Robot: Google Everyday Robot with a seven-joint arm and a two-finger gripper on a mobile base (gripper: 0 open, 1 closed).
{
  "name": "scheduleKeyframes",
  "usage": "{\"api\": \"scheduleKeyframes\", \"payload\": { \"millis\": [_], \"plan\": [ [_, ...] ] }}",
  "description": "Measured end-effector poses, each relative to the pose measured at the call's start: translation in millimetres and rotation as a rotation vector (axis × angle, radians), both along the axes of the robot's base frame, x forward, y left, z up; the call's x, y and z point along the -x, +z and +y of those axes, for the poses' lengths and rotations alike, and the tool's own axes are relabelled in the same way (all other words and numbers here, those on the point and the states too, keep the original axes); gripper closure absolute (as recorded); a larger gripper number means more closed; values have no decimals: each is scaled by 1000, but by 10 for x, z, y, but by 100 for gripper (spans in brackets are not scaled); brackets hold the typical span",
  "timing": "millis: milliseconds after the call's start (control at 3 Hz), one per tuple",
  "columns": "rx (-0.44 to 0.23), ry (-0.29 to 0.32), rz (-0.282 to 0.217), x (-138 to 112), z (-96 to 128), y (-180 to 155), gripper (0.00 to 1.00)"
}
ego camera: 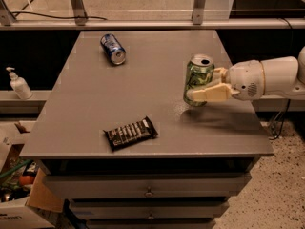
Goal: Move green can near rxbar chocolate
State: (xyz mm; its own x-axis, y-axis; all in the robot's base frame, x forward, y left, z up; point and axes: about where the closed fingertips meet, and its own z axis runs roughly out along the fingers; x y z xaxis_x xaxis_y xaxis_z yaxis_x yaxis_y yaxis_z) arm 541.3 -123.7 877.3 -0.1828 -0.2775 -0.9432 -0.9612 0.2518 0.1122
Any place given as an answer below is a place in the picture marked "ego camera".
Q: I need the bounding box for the grey drawer cabinet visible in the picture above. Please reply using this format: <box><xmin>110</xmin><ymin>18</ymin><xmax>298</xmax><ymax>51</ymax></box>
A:
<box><xmin>22</xmin><ymin>31</ymin><xmax>273</xmax><ymax>229</ymax></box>

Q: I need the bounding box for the green soda can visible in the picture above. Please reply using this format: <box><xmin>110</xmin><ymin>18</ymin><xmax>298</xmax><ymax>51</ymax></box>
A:
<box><xmin>183</xmin><ymin>54</ymin><xmax>214</xmax><ymax>107</ymax></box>

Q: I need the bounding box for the cardboard box with clutter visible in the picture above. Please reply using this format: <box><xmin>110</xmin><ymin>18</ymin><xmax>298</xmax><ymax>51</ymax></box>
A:
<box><xmin>0</xmin><ymin>120</ymin><xmax>63</xmax><ymax>229</ymax></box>

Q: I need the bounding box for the black cable on floor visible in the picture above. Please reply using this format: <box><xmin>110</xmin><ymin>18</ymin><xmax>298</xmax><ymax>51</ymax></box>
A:
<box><xmin>10</xmin><ymin>10</ymin><xmax>109</xmax><ymax>22</ymax></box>

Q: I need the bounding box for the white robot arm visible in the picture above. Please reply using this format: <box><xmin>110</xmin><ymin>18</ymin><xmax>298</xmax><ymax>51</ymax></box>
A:
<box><xmin>186</xmin><ymin>47</ymin><xmax>305</xmax><ymax>102</ymax></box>

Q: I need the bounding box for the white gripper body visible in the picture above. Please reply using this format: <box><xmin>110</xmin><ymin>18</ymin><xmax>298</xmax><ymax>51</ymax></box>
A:
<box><xmin>226</xmin><ymin>60</ymin><xmax>264</xmax><ymax>100</ymax></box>

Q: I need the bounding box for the metal railing frame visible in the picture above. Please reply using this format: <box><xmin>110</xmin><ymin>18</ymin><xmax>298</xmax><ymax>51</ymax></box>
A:
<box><xmin>1</xmin><ymin>0</ymin><xmax>305</xmax><ymax>31</ymax></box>

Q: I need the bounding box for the white pump bottle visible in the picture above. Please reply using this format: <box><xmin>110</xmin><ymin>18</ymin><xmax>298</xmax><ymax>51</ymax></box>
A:
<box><xmin>6</xmin><ymin>67</ymin><xmax>32</xmax><ymax>100</ymax></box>

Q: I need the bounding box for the blue soda can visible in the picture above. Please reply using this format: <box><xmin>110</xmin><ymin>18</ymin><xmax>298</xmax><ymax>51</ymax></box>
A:
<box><xmin>100</xmin><ymin>33</ymin><xmax>126</xmax><ymax>65</ymax></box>

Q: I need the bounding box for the black rxbar chocolate wrapper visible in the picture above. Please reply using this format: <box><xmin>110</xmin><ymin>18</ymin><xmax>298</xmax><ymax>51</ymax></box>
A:
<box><xmin>104</xmin><ymin>116</ymin><xmax>158</xmax><ymax>151</ymax></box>

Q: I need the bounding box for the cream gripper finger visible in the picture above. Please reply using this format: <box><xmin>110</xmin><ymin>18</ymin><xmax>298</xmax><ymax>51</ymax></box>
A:
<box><xmin>212</xmin><ymin>68</ymin><xmax>230</xmax><ymax>85</ymax></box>
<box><xmin>187</xmin><ymin>83</ymin><xmax>239</xmax><ymax>102</ymax></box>

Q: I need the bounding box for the black cable under arm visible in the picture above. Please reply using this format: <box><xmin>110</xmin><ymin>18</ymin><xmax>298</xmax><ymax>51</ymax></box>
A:
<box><xmin>267</xmin><ymin>98</ymin><xmax>292</xmax><ymax>141</ymax></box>

